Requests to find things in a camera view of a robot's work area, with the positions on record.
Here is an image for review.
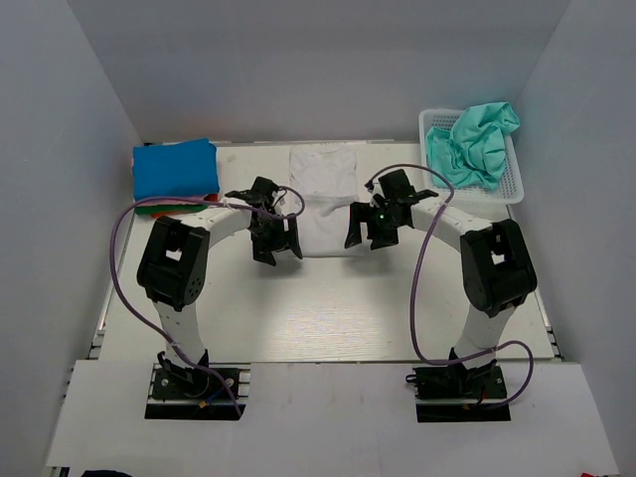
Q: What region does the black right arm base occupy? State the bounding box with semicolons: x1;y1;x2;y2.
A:
405;359;511;423

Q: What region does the white plastic basket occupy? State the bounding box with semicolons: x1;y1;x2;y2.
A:
418;102;524;205

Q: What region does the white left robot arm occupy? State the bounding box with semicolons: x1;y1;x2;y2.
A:
136;177;305;397

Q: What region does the teal crumpled t shirt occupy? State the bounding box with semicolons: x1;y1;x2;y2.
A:
425;102;520;191

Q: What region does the blue folded t shirt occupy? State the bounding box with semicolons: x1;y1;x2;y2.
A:
132;138;220;201

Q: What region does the white t shirt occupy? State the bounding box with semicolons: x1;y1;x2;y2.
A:
288;144;359;258

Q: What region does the pink folded t shirt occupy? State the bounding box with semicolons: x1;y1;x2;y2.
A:
148;196;206;206

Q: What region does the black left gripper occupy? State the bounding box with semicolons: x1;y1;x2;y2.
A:
249;213;302;265

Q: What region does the red folded t shirt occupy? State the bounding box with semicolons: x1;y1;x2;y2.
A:
148;192;222;220

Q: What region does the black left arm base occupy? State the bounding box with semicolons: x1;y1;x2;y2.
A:
144;352;250;421

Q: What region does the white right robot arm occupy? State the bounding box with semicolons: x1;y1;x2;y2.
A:
344;165;538;397

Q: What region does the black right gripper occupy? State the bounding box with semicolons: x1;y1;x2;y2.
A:
345;202;403;250

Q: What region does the green folded t shirt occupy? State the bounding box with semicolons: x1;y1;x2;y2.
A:
134;204;206;218

